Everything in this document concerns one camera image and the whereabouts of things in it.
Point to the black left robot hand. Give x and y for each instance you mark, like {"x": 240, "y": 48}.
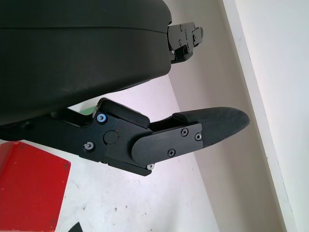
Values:
{"x": 72, "y": 60}

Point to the green wooden cube block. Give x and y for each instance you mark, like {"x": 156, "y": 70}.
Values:
{"x": 87, "y": 111}

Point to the red wooden cube block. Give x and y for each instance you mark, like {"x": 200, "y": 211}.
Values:
{"x": 31, "y": 183}

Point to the black tape marker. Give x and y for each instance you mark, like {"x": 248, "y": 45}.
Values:
{"x": 76, "y": 228}

